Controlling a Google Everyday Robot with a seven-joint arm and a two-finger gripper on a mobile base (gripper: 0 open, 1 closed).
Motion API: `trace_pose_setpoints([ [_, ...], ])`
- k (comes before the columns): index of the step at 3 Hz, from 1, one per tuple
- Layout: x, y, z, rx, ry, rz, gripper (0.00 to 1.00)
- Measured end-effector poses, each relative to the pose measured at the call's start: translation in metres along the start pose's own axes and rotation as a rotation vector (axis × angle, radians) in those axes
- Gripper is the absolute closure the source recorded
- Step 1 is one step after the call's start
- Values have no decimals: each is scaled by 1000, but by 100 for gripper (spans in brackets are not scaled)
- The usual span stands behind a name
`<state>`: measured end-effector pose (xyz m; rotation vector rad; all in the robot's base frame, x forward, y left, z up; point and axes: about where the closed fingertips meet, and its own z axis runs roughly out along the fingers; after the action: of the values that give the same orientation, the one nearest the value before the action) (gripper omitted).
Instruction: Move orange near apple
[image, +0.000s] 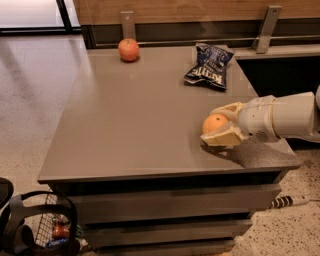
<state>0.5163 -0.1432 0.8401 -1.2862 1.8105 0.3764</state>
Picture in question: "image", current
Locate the grey drawer cabinet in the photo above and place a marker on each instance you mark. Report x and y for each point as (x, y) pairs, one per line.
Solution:
(128, 153)

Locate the red apple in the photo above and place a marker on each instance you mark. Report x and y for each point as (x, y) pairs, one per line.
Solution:
(128, 49)

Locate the right metal bracket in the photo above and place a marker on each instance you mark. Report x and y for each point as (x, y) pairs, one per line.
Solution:
(262, 42)

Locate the dark blue chip bag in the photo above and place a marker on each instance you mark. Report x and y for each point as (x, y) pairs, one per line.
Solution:
(211, 67)

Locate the metal bracket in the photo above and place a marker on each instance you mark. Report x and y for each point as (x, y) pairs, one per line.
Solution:
(128, 24)
(262, 42)

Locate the orange fruit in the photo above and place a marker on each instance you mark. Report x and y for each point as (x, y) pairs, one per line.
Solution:
(213, 122)

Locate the orange item in basket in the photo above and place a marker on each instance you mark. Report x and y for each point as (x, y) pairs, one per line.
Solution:
(60, 231)

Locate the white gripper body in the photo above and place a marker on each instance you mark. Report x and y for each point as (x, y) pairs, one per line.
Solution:
(257, 117)

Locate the left metal bracket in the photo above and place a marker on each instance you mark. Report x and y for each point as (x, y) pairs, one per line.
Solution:
(128, 24)

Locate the black wire basket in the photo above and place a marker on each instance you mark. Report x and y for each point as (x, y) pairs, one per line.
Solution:
(27, 222)

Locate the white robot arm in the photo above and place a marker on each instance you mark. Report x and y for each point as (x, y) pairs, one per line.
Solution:
(296, 116)

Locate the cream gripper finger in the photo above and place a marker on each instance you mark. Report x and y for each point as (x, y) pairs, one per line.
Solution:
(230, 111)
(229, 134)

